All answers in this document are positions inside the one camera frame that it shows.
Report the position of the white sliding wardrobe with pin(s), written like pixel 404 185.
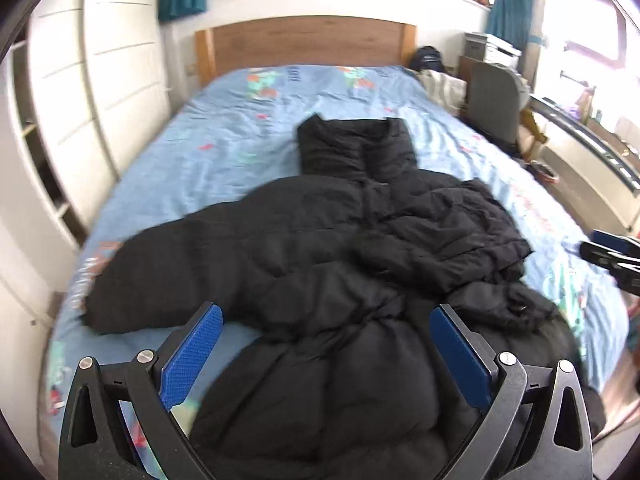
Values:
pixel 82 93

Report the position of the black puffer coat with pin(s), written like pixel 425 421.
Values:
pixel 326 367

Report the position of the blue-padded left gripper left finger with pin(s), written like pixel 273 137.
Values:
pixel 95 441

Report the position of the wooden headboard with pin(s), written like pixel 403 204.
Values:
pixel 306 40

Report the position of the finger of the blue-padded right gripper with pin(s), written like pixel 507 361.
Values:
pixel 620 240
pixel 622 256

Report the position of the dark blue backpack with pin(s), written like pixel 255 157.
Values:
pixel 427 58

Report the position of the blue monster-print bed cover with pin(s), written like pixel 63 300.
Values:
pixel 240 133

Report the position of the grey desk chair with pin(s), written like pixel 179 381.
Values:
pixel 495 97

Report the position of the cream cloth pile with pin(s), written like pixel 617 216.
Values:
pixel 444 90

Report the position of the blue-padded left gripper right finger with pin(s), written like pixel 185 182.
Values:
pixel 533 419

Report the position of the white printer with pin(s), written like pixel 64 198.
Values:
pixel 490 49

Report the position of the teal curtain right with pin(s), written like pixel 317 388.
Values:
pixel 514 22

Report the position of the long desk by window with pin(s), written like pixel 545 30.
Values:
pixel 597 185

